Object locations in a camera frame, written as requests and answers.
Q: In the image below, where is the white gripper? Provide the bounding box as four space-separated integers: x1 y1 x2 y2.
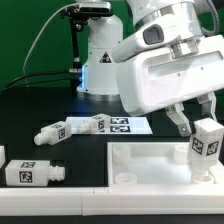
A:
112 19 224 137

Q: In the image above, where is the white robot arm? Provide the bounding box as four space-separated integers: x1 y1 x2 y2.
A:
78 0 224 136

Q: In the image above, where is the white sheet with markers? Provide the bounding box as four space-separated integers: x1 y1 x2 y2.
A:
66 117 152 135

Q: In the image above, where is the white front fence wall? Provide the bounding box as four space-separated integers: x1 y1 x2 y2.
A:
0 184 224 216

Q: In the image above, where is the white fence wall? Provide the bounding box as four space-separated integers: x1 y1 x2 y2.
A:
0 184 224 216
0 146 5 169

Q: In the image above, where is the black cable upper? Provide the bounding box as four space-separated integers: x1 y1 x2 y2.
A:
6 70 83 88

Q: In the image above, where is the black cable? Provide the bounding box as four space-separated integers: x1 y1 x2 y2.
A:
0 77 73 93
6 70 83 88

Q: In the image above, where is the black camera on stand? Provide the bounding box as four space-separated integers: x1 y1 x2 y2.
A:
60 2 113 18

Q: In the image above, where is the grey camera cable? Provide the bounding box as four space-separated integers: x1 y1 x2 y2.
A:
22 3 79 88

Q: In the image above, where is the black cable lower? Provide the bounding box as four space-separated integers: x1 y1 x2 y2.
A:
0 77 73 93

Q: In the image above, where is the white left fence wall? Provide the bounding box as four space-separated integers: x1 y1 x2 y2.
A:
0 146 5 169

